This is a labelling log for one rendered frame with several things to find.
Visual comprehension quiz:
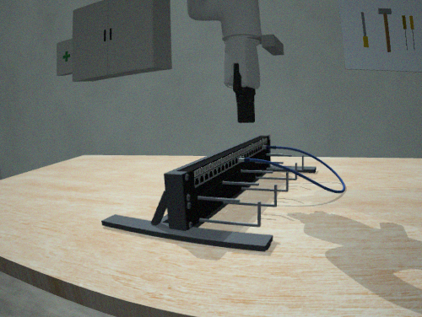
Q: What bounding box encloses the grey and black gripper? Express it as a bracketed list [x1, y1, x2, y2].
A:
[224, 37, 260, 123]

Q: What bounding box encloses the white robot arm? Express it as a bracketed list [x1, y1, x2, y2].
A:
[187, 0, 284, 56]

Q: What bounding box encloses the black patch panel rack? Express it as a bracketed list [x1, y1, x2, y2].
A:
[101, 135, 297, 252]

